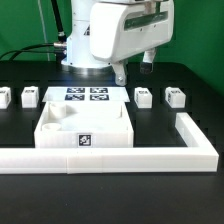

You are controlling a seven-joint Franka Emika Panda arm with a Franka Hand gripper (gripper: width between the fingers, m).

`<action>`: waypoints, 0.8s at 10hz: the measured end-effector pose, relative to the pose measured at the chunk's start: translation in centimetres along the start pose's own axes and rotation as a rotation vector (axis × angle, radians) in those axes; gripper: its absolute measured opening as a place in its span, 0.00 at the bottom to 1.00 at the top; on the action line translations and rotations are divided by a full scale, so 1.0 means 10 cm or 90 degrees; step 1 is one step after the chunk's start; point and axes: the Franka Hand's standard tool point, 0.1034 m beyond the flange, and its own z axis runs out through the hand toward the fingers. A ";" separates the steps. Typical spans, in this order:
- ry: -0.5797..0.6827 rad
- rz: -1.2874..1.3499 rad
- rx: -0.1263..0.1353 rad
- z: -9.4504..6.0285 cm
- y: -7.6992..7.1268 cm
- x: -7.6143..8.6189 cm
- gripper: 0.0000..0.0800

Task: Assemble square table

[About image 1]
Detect white L-shaped obstacle fence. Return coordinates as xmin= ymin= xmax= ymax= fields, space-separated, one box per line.
xmin=0 ymin=113 xmax=219 ymax=174

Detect white square tabletop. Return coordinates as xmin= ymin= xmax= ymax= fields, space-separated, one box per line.
xmin=34 ymin=101 xmax=134 ymax=148

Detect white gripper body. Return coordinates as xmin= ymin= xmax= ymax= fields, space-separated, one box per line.
xmin=90 ymin=0 xmax=174 ymax=63

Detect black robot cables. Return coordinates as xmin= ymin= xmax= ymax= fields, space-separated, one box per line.
xmin=0 ymin=0 xmax=68 ymax=62

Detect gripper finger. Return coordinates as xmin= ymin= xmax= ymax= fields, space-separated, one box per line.
xmin=140 ymin=48 xmax=156 ymax=74
xmin=112 ymin=62 xmax=127 ymax=86

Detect white sheet with AprilTags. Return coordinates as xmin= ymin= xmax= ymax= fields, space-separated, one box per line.
xmin=43 ymin=87 xmax=130 ymax=102

